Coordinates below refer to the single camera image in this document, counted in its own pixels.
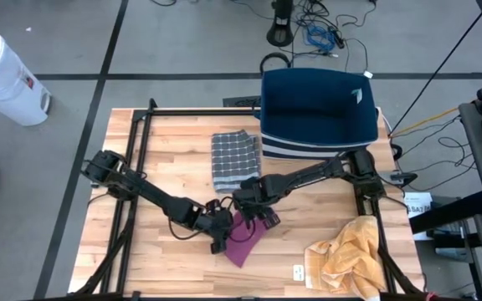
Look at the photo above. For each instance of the white trash bin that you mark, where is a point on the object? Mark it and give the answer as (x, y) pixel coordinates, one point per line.
(2, 79)

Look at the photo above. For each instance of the white printed paper box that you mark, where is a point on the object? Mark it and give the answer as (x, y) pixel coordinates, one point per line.
(418, 207)

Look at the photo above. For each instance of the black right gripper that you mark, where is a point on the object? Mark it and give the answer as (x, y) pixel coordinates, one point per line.
(257, 194)

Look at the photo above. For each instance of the black desk crossbar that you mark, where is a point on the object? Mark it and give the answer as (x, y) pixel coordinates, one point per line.
(450, 213)

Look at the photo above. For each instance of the orange checked towel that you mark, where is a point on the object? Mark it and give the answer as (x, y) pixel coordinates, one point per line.
(345, 259)

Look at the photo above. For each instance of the small white label card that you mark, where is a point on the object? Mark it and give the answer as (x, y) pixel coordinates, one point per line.
(298, 272)

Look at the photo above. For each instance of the black pole stand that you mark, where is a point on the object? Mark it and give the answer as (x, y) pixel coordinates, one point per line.
(280, 33)

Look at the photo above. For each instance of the black floor plate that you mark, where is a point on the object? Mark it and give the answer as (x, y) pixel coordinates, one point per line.
(241, 102)

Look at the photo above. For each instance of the grey checked towel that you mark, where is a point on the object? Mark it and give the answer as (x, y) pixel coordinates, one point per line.
(234, 161)

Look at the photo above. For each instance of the magenta towel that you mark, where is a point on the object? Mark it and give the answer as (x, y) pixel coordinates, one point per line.
(243, 248)

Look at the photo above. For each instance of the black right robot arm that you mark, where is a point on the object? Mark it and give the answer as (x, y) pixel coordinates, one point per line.
(308, 173)

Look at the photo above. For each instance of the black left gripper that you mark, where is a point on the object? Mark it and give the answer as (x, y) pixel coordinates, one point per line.
(218, 223)

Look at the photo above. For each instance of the black table frame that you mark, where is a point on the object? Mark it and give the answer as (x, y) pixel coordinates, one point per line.
(203, 112)

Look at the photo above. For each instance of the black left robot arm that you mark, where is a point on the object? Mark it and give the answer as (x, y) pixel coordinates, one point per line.
(157, 198)

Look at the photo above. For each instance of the navy white striped basket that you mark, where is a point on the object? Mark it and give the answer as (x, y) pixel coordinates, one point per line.
(316, 108)

